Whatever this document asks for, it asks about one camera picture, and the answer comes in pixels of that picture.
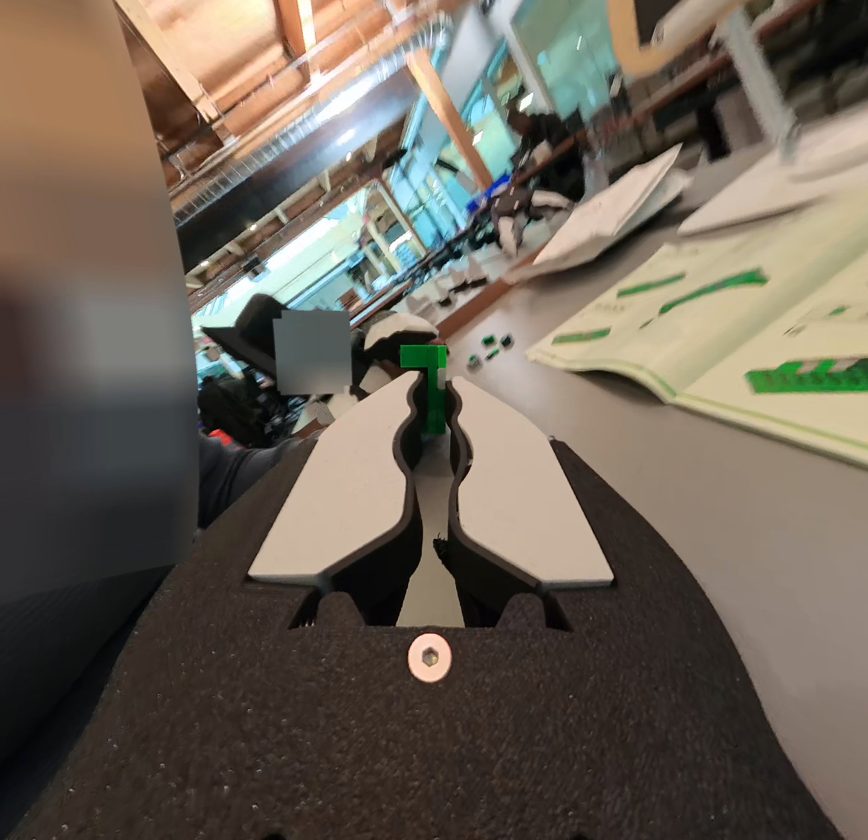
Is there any person's left forearm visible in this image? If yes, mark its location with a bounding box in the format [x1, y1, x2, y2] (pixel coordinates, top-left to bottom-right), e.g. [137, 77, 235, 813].
[197, 430, 320, 529]

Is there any background black white equipment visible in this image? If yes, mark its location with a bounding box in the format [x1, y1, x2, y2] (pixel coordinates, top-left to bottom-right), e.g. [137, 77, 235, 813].
[491, 188, 577, 254]

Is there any white paper booklet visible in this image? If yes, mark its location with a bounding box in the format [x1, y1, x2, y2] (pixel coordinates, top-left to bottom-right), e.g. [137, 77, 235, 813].
[505, 142, 693, 285]

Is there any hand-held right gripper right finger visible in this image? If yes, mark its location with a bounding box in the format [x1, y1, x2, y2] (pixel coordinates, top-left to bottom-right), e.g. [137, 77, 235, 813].
[444, 375, 616, 627]

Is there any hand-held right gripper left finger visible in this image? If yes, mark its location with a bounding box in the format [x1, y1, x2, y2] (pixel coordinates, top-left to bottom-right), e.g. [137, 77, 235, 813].
[247, 371, 423, 625]

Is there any green and white brick assembly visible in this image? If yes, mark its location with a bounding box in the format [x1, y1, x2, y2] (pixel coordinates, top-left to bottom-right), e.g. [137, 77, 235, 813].
[400, 344, 450, 436]

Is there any open building instruction booklet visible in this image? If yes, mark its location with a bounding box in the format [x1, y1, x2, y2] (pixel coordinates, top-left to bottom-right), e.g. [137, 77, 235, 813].
[528, 206, 868, 468]

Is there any white flat board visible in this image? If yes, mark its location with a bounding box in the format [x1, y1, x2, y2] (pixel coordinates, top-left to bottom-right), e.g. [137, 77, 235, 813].
[678, 118, 868, 238]

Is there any grey desk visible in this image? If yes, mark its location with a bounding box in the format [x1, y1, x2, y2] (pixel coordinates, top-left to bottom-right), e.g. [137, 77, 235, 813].
[434, 142, 868, 840]

